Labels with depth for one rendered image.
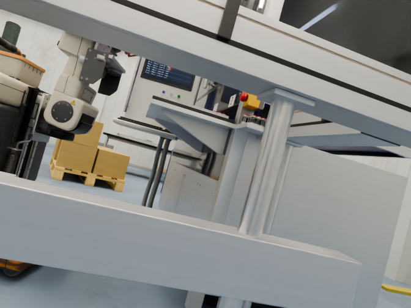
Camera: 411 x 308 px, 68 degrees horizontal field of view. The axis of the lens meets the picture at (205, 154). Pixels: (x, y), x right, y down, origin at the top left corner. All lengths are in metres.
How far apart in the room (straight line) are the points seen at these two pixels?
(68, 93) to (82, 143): 2.62
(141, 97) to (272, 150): 1.88
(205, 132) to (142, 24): 0.99
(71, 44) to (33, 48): 9.50
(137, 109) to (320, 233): 1.53
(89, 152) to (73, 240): 3.65
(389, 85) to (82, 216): 0.64
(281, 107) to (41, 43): 10.72
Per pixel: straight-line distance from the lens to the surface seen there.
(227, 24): 0.58
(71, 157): 4.20
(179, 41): 0.56
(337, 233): 1.74
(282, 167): 1.27
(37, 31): 11.31
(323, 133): 1.00
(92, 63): 1.58
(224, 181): 1.42
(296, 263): 0.68
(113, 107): 10.57
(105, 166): 4.28
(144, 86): 2.44
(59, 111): 1.60
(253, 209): 0.63
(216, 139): 1.50
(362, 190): 1.78
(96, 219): 0.57
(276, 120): 0.64
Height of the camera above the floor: 0.66
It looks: 2 degrees up
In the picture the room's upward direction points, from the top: 15 degrees clockwise
